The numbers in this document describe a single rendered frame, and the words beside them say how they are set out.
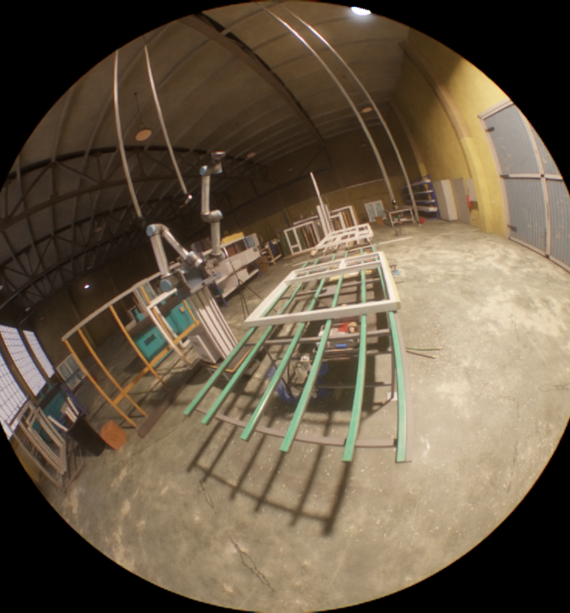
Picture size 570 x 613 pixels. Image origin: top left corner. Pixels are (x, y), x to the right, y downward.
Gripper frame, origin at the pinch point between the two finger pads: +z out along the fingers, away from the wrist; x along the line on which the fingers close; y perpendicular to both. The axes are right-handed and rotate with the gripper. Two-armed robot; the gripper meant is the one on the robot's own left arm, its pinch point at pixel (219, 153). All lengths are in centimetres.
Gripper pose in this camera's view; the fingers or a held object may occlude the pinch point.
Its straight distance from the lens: 192.8
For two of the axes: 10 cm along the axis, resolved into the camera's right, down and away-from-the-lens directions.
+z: 4.3, 5.4, -7.2
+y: 0.2, -8.1, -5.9
